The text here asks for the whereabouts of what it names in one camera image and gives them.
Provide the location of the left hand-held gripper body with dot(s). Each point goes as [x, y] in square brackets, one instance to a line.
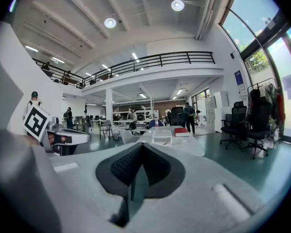
[36, 121]

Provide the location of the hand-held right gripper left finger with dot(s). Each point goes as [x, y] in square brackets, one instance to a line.
[87, 190]

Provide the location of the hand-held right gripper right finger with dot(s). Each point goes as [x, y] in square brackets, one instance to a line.
[184, 203]

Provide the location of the white box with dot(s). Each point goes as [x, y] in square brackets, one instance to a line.
[162, 136]

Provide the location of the long white table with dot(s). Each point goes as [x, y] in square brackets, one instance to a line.
[184, 144]

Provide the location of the black mesh waste bin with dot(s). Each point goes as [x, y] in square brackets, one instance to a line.
[116, 137]

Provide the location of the grey chair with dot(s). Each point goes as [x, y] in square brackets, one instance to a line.
[106, 127]

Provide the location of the red book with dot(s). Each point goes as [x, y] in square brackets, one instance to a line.
[181, 132]

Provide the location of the white pillar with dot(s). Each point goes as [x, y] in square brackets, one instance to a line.
[109, 105]

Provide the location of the blue chair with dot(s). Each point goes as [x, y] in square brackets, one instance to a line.
[156, 124]

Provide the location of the black mesh office chair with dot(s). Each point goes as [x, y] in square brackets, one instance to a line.
[178, 116]

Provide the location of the black office chair with headrest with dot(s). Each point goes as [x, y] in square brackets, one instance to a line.
[234, 122]
[259, 127]

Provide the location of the stack of white boxes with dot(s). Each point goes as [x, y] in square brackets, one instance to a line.
[214, 113]

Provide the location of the round ceiling lamp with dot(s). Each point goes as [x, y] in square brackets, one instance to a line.
[177, 5]
[110, 22]

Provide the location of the clothes rack with coats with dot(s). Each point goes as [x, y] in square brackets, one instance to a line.
[269, 101]

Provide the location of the black balcony railing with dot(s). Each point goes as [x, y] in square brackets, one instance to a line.
[160, 59]

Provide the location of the blue wall poster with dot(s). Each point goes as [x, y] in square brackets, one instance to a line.
[238, 78]

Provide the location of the black wall speaker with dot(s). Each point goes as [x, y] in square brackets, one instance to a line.
[232, 55]

